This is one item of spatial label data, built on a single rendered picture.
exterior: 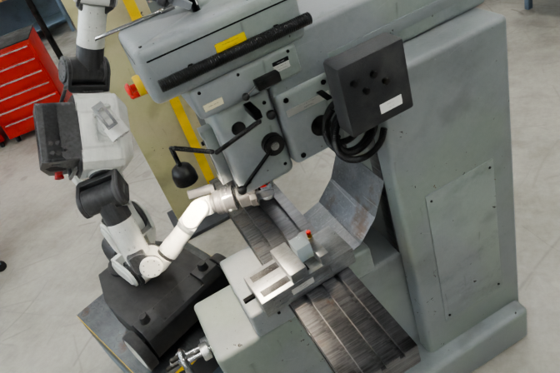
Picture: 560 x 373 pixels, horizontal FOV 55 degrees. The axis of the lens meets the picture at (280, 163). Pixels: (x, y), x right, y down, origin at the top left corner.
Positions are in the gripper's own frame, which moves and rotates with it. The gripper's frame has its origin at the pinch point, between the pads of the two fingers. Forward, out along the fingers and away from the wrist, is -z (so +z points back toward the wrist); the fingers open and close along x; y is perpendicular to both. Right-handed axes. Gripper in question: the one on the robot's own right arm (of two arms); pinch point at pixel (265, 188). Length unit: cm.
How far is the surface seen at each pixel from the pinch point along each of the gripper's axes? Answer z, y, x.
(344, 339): -12, 25, -49
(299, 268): -4.7, 14.3, -26.9
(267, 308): 8.5, 21.5, -32.9
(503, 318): -79, 102, -3
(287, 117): -14.7, -28.6, -7.5
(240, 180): 5.1, -14.0, -11.2
